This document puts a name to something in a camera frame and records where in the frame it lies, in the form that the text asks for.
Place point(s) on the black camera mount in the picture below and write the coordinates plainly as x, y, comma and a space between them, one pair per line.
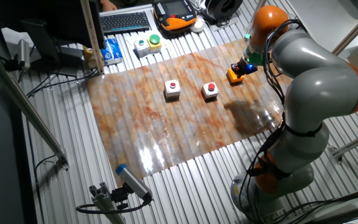
11, 65

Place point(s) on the silver camera blue cap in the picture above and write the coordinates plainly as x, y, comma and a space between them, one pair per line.
132, 182

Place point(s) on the white computer mouse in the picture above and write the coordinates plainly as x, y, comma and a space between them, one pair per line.
197, 25

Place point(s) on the black computer monitor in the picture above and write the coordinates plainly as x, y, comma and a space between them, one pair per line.
57, 21

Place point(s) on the blue white tissue packet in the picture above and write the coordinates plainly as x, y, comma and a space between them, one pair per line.
112, 51

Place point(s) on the grey box small green button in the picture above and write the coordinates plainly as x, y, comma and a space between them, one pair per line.
141, 48

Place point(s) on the yellow plastic bag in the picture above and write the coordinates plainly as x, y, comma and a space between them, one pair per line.
88, 56

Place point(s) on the grey box red mushroom button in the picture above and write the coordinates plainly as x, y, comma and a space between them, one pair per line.
210, 91

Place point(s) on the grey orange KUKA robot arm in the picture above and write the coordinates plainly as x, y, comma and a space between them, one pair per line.
315, 90

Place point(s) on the person's bare hand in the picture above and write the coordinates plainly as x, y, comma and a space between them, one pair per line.
108, 4

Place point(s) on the grey metal base plate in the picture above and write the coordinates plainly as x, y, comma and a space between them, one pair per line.
232, 25

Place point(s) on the tan aluminium upright post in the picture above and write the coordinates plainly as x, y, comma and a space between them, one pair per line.
92, 37

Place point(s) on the short aluminium profile stub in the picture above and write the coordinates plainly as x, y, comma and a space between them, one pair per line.
104, 202

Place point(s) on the long dark frame bar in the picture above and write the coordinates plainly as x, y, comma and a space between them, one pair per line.
26, 107

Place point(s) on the orange box red mushroom button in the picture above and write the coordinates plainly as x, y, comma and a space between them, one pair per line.
233, 80

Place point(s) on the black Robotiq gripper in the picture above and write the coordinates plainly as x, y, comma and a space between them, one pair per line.
249, 69

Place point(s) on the orange black teach pendant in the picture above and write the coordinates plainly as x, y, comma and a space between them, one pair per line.
174, 15

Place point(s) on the plain silver camera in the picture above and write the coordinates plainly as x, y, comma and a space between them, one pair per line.
23, 54

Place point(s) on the marble pattern table mat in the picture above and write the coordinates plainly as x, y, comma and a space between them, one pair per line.
166, 130

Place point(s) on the silver aluminium upright post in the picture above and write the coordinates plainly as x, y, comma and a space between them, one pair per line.
356, 30
261, 3

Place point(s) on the black computer keyboard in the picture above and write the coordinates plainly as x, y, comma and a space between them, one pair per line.
124, 22

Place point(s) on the grey box flat red button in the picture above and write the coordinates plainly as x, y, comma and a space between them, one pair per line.
172, 90

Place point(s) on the black camera clamp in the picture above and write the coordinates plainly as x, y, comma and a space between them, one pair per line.
120, 194

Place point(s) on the yellow box green mushroom button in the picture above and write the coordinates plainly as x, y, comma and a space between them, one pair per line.
154, 43

